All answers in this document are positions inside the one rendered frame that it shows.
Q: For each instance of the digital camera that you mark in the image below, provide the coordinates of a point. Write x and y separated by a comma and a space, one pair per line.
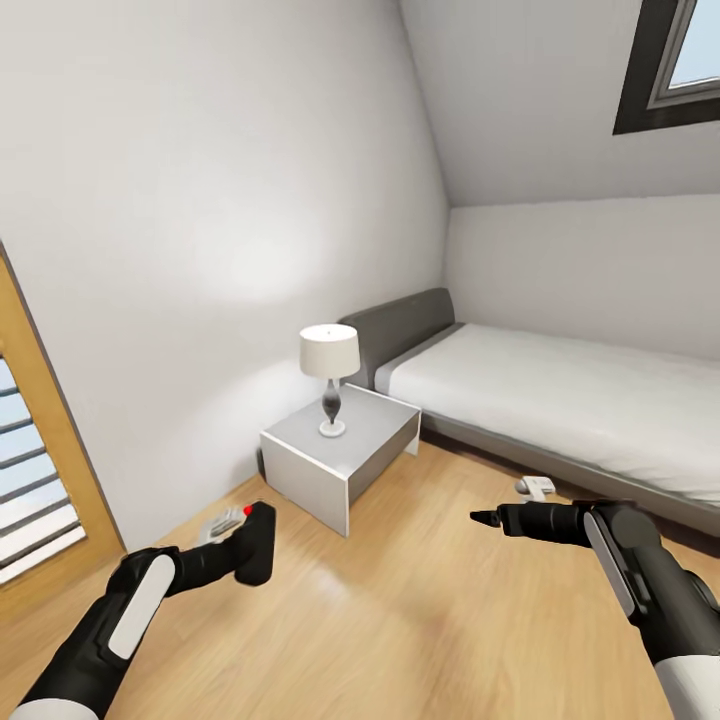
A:
258, 529

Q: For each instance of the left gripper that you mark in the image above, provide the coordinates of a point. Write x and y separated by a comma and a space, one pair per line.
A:
223, 558

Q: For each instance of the table lamp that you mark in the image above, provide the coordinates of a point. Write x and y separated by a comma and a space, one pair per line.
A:
329, 352

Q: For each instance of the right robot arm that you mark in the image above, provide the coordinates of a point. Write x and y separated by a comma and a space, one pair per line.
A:
677, 613

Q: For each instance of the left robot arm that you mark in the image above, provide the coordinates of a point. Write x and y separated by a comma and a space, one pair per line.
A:
86, 672

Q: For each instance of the fixed window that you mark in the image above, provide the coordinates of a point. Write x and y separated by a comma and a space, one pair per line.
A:
673, 76
53, 521

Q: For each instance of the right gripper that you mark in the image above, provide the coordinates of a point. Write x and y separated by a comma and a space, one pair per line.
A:
532, 520

